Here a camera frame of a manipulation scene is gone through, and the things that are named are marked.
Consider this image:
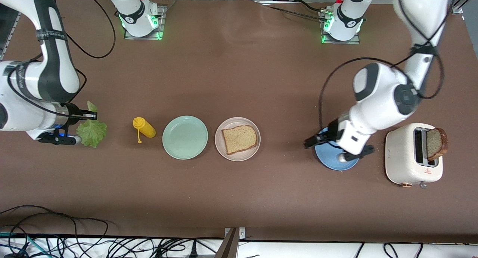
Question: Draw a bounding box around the green lettuce leaf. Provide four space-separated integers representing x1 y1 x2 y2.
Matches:
76 100 108 149

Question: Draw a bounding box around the yellow mustard squeeze bottle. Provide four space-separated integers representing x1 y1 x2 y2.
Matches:
133 117 156 144

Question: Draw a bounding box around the brown bread slice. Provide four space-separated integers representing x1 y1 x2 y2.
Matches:
221 125 258 155
426 128 448 162

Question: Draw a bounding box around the blue plate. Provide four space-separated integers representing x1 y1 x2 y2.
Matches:
314 126 361 171

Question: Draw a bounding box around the beige plate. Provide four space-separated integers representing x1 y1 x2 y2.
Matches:
215 117 261 162

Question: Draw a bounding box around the mint green plate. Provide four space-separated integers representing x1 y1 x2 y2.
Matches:
162 115 208 160

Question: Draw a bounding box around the white toaster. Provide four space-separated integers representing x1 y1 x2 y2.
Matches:
385 123 444 189

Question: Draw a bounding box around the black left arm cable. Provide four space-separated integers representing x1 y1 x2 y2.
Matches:
319 0 460 137

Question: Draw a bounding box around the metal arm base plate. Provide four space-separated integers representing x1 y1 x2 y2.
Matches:
320 10 361 45
124 5 165 40

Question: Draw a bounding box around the thin black table cable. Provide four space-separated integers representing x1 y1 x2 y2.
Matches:
267 6 327 20

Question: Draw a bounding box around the thick black table cable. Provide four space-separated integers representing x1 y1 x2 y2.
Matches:
291 0 326 13

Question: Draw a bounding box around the grey metal table bracket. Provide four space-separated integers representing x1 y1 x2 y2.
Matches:
215 227 246 258

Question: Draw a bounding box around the teal floor cable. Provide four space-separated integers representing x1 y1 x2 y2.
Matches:
0 232 41 258

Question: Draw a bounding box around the aluminium frame profile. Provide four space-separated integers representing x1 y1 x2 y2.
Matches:
452 0 478 14

